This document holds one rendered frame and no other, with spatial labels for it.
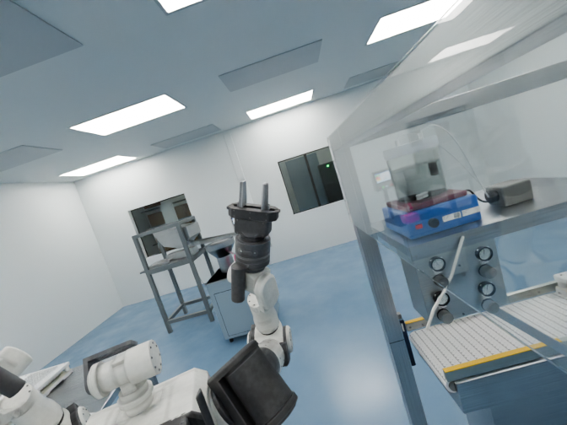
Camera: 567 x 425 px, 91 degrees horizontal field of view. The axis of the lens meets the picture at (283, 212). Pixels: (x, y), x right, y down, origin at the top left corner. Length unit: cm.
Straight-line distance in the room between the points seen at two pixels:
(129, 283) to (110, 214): 156
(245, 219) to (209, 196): 532
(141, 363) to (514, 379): 100
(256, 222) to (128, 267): 644
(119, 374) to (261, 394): 26
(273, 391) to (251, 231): 33
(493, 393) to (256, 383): 74
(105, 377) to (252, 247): 36
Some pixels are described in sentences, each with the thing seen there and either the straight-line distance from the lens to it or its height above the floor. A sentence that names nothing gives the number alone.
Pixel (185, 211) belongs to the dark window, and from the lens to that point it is 629.
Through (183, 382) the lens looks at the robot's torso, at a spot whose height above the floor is 128.
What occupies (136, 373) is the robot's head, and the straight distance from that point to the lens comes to 65.
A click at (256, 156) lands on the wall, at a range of 575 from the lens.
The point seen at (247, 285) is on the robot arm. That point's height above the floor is 139.
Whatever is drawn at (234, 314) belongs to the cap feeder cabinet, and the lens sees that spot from 341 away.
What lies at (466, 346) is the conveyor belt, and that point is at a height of 91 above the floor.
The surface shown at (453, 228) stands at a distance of 42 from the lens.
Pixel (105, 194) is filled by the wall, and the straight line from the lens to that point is 697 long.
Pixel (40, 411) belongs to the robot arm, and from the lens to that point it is 99.
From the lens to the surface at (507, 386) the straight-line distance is 115.
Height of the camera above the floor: 162
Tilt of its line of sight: 6 degrees down
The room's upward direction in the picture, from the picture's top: 17 degrees counter-clockwise
